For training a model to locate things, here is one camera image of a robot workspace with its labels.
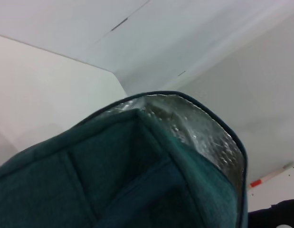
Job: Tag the teal insulated lunch bag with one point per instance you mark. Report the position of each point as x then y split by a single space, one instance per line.
113 171

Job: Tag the red white tape strip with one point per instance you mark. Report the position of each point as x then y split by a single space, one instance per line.
256 183

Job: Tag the black robot torso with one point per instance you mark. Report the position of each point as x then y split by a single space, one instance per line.
275 213

